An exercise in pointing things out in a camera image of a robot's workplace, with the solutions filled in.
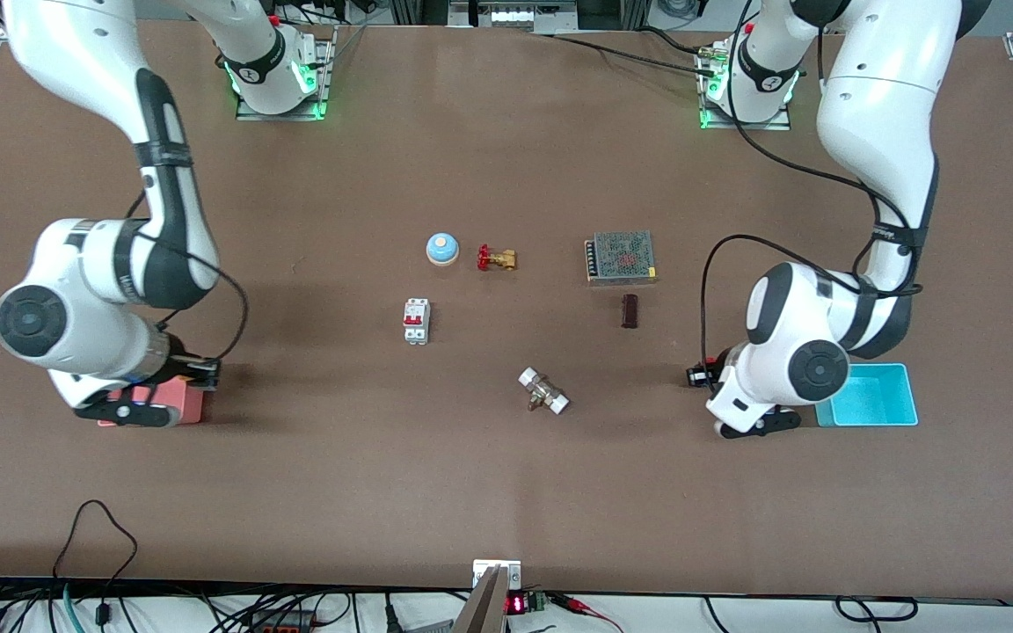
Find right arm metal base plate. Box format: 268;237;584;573
236;25;337;122

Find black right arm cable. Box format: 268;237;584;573
124;189;251;363

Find cyan plastic box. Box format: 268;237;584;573
814;363;920;429

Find black coiled cable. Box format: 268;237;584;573
834;596;921;623

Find black looped cable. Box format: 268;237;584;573
51;499;140;627

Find black cable to base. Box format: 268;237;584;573
550;26;718;71

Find metal mesh power supply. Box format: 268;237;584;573
584;230;659;287

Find white power strip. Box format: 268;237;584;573
448;0;579;34

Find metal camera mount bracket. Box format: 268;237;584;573
452;559;523;633

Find white circuit breaker red switches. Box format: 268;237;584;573
402;298;432;346

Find black power strip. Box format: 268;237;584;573
247;610;318;633

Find pink plastic box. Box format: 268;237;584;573
98;376;207;428

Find silver valve with white ends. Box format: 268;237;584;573
518;367;571;416

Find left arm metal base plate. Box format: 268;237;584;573
698;42;794;132

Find red alligator clip lead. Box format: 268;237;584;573
547;593;626;633

